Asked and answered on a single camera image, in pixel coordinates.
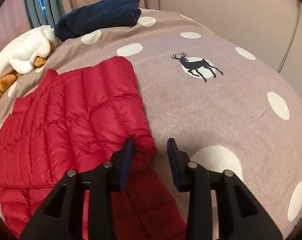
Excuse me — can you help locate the navy blue fleece garment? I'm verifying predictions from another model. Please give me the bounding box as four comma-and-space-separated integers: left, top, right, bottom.
54, 0, 142, 42

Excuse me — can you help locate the dotted deer print blanket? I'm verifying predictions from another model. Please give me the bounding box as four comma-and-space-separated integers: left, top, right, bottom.
0, 8, 302, 240

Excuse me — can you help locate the red down jacket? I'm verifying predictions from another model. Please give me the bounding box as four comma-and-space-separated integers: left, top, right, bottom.
0, 56, 187, 240

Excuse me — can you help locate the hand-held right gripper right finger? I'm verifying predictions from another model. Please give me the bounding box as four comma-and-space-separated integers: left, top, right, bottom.
167, 138, 283, 240

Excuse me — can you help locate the beige wall conduit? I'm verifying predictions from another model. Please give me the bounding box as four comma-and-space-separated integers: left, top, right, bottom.
278, 4, 302, 73

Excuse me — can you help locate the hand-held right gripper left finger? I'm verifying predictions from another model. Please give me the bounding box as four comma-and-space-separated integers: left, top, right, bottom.
20, 137, 134, 240

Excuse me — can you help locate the grey framed window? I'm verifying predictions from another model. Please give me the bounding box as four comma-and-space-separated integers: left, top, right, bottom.
25, 0, 66, 29

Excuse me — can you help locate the white and orange plush toy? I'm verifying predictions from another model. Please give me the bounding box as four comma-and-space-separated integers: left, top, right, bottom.
0, 25, 58, 107

